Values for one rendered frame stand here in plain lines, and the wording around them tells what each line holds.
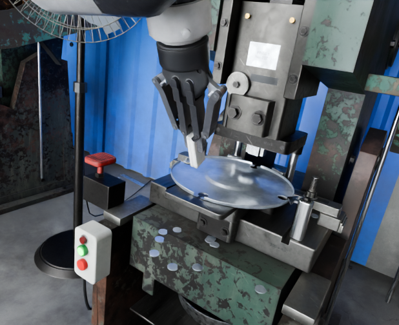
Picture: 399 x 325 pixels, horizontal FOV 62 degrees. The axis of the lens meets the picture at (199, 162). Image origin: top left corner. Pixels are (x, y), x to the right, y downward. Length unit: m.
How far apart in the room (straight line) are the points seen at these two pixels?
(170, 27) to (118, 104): 2.34
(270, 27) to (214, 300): 0.61
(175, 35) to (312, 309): 0.53
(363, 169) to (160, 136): 1.72
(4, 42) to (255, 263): 1.49
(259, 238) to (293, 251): 0.08
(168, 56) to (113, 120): 2.36
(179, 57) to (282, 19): 0.34
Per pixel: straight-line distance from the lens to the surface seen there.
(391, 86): 0.90
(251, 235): 0.79
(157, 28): 0.46
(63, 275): 1.69
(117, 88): 2.77
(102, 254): 0.84
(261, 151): 0.86
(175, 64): 0.48
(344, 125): 0.99
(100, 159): 0.88
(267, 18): 0.78
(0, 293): 1.68
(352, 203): 1.08
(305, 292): 0.73
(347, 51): 0.68
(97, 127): 3.00
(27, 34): 1.87
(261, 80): 0.77
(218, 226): 0.78
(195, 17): 0.45
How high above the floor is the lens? 1.07
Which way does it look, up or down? 20 degrees down
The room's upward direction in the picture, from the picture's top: 8 degrees clockwise
